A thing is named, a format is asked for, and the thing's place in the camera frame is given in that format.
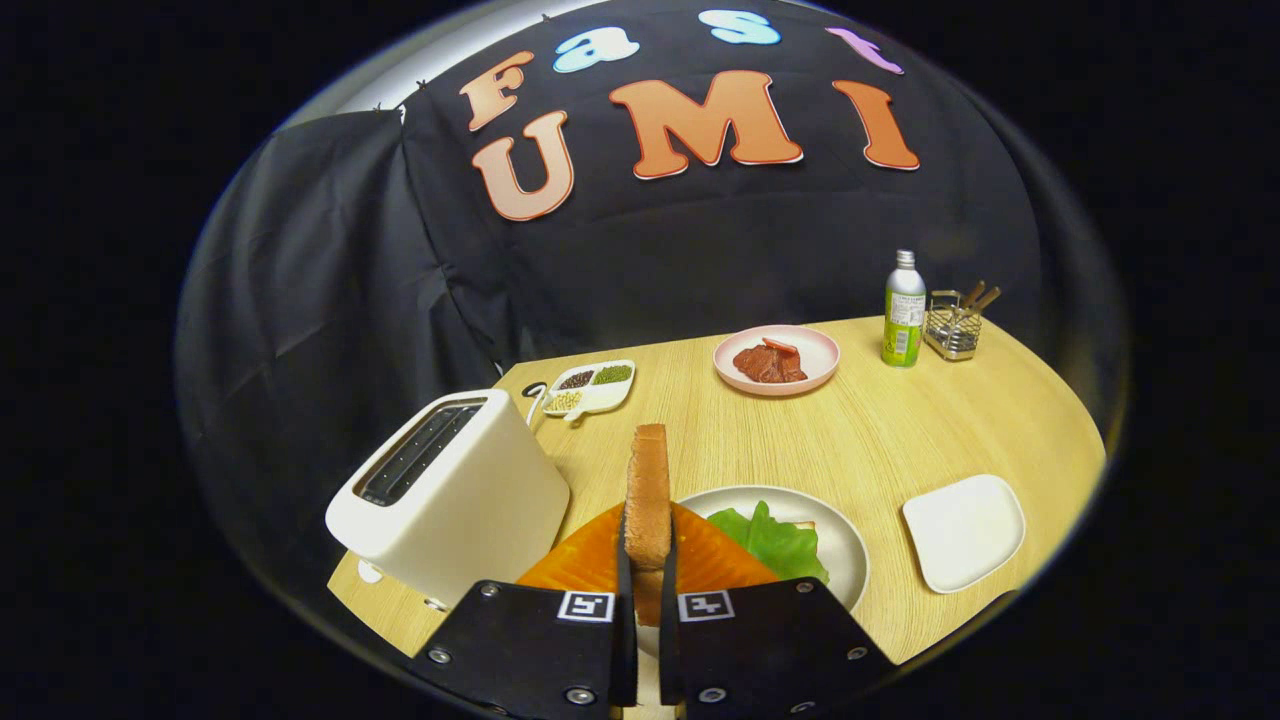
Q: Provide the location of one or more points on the white divided condiment dish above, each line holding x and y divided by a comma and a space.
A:
590, 388

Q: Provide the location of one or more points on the white toaster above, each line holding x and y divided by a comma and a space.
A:
470, 510

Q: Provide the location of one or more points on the white square plate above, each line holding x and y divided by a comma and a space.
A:
965, 535

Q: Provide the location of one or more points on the pink plate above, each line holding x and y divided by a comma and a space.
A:
820, 355

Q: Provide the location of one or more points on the red meat slices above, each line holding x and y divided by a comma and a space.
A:
768, 363

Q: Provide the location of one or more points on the black backdrop cloth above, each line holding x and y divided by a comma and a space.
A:
700, 250

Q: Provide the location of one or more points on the round white plate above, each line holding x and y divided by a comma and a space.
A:
843, 545

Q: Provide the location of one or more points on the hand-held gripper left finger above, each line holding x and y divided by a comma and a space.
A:
530, 645

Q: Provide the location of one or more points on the toasted bread slice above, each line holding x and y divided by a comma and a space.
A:
648, 500

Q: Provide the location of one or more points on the green lettuce leaf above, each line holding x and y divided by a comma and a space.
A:
770, 545

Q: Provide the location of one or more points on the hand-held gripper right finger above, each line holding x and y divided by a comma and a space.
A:
770, 645

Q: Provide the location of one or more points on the silver bottle with green label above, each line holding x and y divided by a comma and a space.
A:
904, 315

